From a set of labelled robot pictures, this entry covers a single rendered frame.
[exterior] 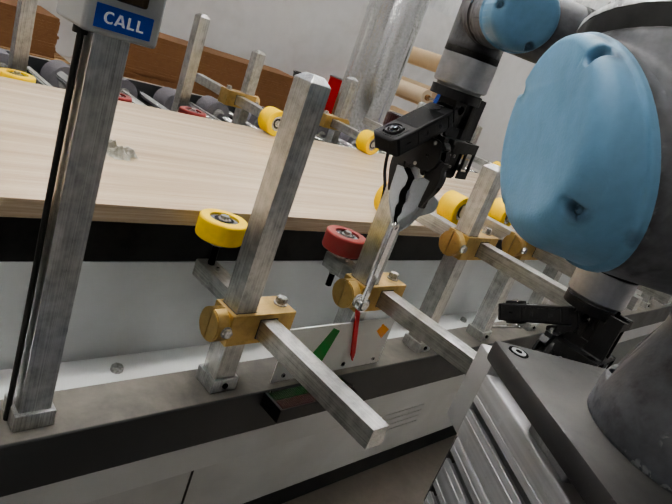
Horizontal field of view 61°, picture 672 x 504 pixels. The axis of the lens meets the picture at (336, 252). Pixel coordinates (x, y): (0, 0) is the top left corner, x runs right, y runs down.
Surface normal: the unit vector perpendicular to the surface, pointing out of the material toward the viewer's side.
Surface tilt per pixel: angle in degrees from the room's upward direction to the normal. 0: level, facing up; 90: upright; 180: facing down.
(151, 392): 0
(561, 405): 0
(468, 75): 91
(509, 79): 90
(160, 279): 90
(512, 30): 91
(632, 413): 73
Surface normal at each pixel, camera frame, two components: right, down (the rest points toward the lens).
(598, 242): -0.22, 0.82
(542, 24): 0.03, 0.37
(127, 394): 0.33, -0.89
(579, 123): -0.97, -0.18
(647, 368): -0.80, -0.56
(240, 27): 0.58, 0.46
